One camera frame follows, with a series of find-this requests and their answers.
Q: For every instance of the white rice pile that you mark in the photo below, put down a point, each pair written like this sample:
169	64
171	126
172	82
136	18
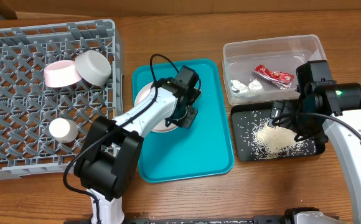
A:
257	140

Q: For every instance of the teal plastic tray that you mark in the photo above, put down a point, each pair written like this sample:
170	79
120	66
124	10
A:
203	149

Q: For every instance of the small pink-white plate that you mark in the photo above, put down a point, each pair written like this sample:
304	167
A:
60	74

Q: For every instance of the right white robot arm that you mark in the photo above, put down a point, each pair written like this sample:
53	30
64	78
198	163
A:
329	112

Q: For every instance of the grey dishwasher rack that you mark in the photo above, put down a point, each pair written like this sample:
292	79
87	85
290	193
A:
28	106

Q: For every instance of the black waste tray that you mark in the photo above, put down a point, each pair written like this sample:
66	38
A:
320	148

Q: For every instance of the white tissue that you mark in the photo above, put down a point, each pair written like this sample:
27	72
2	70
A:
239	87

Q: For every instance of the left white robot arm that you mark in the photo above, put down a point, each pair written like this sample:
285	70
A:
110	154

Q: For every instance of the grey-green bowl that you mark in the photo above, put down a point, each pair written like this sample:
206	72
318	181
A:
93	67

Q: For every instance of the red snack wrapper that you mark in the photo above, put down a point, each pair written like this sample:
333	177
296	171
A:
280	79

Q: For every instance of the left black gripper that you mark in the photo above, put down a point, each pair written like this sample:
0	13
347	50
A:
188	115

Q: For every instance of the large white plate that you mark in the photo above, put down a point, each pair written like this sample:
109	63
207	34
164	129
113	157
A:
160	127

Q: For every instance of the white cup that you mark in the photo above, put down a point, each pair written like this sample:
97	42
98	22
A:
63	130

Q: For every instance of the clear plastic bin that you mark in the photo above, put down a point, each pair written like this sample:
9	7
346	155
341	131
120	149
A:
283	54

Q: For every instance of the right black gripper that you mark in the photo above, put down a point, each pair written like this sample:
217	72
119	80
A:
317	134

